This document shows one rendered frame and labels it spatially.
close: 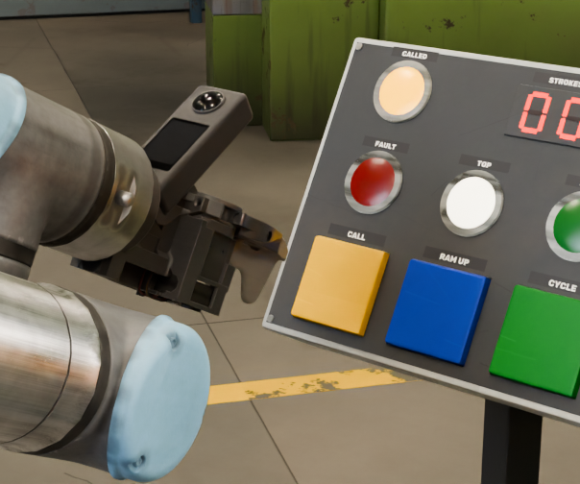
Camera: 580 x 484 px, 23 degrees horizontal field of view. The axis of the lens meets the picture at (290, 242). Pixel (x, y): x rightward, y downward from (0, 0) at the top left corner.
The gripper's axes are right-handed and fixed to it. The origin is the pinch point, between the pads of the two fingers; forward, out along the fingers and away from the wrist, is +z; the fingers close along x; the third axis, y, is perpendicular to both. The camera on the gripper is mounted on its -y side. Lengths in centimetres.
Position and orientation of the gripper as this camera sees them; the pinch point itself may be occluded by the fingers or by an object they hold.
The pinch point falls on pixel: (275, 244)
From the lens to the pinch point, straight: 112.9
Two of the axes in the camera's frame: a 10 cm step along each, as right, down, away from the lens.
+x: 7.9, 2.0, -5.9
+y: -3.1, 9.5, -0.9
